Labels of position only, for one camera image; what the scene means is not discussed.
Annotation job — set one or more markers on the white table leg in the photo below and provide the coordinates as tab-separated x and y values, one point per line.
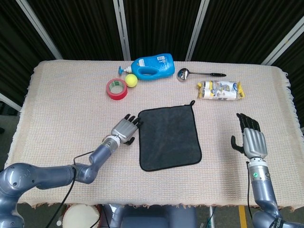
211	217

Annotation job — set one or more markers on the right silver and black robot hand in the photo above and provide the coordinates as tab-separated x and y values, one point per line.
255	143

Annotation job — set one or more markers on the grey metal frame post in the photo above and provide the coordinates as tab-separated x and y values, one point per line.
121	28
282	40
197	31
9	101
39	31

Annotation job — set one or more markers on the yellow tennis ball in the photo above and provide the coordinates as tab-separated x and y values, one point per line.
131	80

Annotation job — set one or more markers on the blue detergent pump bottle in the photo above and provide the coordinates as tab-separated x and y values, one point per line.
164	66

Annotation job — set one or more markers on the white round stool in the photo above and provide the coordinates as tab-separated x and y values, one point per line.
80	217

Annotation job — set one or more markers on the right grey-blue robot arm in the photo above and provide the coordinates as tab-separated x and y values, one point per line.
263	187

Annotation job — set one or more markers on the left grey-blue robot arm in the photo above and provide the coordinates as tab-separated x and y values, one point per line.
47	175

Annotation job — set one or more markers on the plastic pack of white rolls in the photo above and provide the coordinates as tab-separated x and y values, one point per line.
221	91

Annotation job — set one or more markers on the dark grey cloth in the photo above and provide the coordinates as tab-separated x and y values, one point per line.
168	137

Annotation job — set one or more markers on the beige woven tablecloth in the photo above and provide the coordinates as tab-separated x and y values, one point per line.
71	118

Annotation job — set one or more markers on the red adhesive tape roll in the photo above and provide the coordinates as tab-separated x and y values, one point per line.
116	96

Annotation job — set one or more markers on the grey-blue robot torso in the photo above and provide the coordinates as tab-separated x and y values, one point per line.
147	218

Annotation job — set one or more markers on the left silver and black robot hand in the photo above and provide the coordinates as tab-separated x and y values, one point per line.
124	129

